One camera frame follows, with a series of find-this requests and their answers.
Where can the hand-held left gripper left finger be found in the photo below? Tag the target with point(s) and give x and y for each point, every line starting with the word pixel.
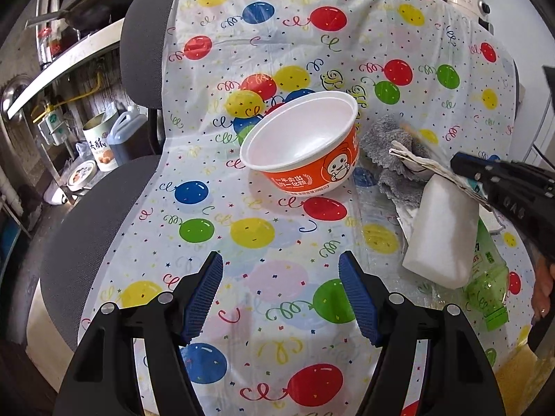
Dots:
pixel 201 299

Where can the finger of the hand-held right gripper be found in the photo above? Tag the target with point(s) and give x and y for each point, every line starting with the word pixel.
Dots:
pixel 470 169

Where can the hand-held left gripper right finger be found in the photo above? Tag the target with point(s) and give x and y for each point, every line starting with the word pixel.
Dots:
pixel 360 299

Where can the white paper bag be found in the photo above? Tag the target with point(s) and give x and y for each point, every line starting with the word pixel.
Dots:
pixel 438 234

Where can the clear plastic container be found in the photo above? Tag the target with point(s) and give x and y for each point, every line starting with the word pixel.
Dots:
pixel 377 221

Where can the orange instant noodle bowl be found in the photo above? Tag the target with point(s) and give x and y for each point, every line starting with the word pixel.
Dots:
pixel 299 138

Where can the person's right hand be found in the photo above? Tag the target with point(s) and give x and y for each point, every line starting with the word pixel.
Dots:
pixel 544 294

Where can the green plastic bottle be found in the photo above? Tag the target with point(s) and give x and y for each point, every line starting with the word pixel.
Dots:
pixel 488 281

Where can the grey cloth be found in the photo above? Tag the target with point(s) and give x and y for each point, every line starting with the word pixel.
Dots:
pixel 390 147

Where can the translucent plastic jug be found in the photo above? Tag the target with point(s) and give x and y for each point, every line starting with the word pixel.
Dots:
pixel 125 136

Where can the white tin can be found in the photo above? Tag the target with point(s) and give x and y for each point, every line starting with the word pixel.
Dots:
pixel 100 143

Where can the white gas meter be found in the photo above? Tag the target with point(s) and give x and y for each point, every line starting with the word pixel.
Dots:
pixel 51 123

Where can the balloon printed plastic sheet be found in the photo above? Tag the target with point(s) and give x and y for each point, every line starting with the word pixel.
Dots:
pixel 269 43

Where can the black office chair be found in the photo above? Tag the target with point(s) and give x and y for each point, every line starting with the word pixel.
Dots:
pixel 143 52

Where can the steel pot lid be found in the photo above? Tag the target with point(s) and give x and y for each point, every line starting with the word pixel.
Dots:
pixel 15 95

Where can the white kitchen counter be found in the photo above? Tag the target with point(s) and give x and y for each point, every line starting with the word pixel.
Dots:
pixel 65 58

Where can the black wok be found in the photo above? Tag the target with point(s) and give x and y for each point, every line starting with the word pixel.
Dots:
pixel 86 15

